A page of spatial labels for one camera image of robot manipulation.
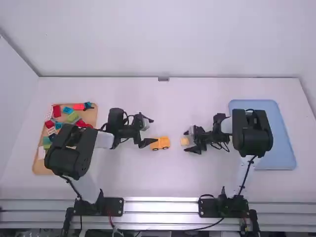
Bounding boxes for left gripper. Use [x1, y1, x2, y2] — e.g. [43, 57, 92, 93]
[131, 112, 159, 149]

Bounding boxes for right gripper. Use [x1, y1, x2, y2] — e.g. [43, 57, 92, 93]
[183, 125, 211, 156]

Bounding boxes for yellow toy car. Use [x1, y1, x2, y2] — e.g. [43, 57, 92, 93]
[150, 136, 171, 152]

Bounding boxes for tan tray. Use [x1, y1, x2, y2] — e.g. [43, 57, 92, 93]
[32, 102, 99, 176]

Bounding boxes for silver rails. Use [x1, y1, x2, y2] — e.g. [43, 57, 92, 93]
[0, 197, 316, 233]

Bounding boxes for blue mat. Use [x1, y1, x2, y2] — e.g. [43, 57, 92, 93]
[228, 99, 297, 171]

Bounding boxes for pile of toy bricks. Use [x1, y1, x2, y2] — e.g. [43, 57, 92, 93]
[42, 108, 65, 150]

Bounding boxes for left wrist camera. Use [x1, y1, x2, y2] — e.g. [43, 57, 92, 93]
[140, 116, 152, 132]

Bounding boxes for black cable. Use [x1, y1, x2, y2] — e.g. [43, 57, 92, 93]
[237, 158, 255, 196]
[64, 175, 81, 198]

